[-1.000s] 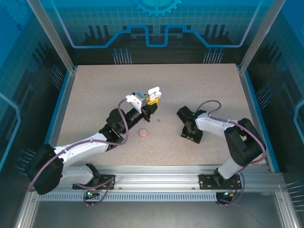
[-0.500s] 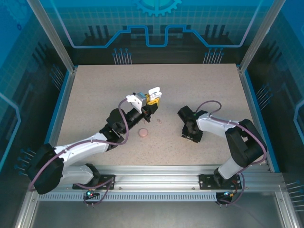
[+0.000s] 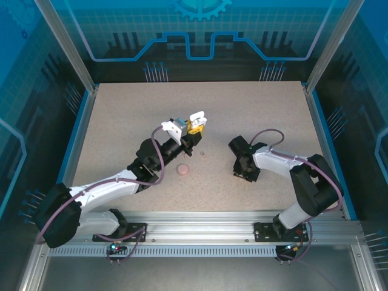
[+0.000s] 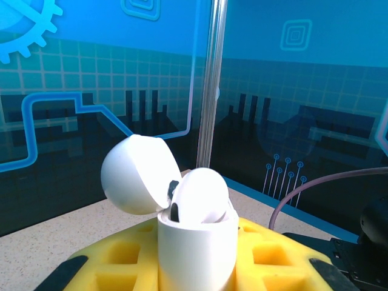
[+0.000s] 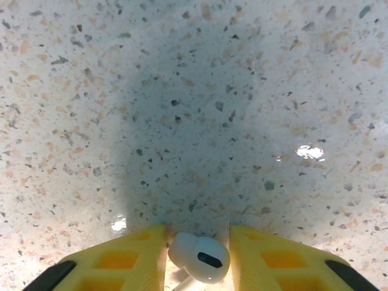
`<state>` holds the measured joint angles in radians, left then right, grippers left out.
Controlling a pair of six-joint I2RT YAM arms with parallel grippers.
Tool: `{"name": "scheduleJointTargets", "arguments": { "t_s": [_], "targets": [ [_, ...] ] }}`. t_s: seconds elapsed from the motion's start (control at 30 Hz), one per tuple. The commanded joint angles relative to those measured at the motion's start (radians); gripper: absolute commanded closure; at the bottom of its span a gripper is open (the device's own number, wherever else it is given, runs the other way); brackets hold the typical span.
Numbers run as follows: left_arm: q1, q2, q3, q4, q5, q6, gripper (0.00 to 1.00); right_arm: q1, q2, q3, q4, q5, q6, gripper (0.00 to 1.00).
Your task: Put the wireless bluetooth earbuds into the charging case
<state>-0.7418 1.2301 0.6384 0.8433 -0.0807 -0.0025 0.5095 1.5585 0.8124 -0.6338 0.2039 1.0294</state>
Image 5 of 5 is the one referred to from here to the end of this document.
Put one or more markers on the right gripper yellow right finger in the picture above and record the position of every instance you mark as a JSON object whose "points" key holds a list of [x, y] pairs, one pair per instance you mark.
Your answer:
{"points": [[272, 260]]}

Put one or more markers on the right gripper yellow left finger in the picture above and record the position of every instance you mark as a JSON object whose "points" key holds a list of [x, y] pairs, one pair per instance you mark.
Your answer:
{"points": [[121, 263]]}

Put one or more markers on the white earbud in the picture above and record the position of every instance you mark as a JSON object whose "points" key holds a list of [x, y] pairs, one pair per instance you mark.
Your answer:
{"points": [[197, 251]]}

